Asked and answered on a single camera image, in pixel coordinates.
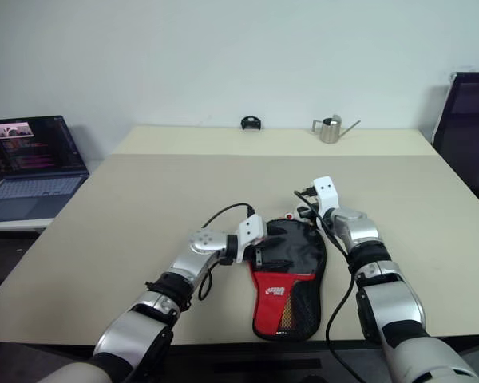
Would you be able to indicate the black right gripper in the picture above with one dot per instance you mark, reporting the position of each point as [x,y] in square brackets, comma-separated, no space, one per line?
[308,213]

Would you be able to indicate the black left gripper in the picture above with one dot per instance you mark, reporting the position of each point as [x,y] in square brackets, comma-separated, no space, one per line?
[260,257]

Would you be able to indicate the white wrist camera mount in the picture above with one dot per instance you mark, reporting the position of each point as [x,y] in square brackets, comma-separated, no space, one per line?
[253,230]
[325,191]

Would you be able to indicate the white side desk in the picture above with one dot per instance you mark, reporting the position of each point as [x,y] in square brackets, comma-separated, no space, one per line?
[12,224]

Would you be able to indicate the steel watering can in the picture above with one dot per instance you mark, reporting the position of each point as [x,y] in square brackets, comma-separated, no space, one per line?
[330,131]

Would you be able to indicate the red black paddle case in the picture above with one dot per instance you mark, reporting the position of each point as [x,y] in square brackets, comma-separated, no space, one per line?
[299,247]

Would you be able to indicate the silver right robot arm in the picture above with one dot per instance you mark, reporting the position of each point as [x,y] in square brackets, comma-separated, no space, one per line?
[387,303]

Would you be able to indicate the black mesh chair back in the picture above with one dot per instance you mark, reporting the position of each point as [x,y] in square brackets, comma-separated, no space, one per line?
[469,135]

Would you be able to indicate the small black curved object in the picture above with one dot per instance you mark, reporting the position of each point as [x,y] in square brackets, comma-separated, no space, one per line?
[251,123]

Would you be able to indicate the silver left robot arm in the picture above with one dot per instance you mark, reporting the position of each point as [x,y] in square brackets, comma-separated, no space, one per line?
[143,319]

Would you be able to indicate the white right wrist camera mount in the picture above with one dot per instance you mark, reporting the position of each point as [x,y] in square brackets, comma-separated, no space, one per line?
[325,191]

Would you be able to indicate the open laptop computer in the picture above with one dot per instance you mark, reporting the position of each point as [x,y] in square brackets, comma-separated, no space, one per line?
[36,187]

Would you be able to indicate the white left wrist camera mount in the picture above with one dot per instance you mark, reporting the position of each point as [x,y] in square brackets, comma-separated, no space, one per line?
[253,230]

